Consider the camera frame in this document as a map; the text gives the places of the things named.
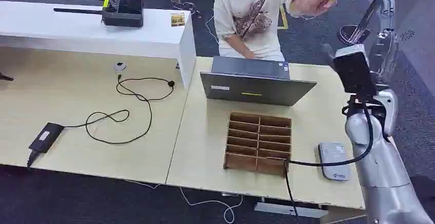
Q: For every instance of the yellow printed card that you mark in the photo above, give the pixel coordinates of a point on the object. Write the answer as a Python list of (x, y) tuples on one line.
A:
[(177, 19)]

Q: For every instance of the grey laptop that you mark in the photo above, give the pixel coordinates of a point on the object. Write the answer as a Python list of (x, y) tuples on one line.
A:
[(255, 90)]

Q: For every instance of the white round puck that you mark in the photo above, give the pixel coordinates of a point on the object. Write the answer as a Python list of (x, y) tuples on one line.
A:
[(119, 67)]

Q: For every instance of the wooden card sorting box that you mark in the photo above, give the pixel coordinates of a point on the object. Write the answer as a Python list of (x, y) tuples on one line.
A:
[(258, 145)]

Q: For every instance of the black power adapter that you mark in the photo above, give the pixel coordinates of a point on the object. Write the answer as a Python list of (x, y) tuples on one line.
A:
[(46, 137)]

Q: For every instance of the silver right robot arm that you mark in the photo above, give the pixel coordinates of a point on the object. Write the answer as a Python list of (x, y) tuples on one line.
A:
[(384, 178)]

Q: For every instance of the black stand with round base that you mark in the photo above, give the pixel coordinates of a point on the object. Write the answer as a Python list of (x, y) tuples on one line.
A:
[(368, 15)]

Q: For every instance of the yellow floor marker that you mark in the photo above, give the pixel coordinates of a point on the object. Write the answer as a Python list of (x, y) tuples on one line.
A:
[(282, 28)]

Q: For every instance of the white flat card reader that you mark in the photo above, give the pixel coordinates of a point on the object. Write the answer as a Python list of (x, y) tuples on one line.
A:
[(334, 161)]

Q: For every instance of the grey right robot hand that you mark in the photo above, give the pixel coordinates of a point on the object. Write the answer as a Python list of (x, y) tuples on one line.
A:
[(391, 111)]

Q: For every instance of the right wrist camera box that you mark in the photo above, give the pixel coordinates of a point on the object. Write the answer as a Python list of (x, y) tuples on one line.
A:
[(353, 69)]

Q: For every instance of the black radio unit with antennas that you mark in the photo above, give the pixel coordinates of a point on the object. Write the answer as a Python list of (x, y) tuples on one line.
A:
[(125, 15)]

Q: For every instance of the white counter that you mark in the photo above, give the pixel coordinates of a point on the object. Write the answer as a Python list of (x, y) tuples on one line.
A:
[(68, 35)]

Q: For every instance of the black object at desk edge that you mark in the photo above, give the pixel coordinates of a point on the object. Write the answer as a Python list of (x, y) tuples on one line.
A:
[(5, 77)]

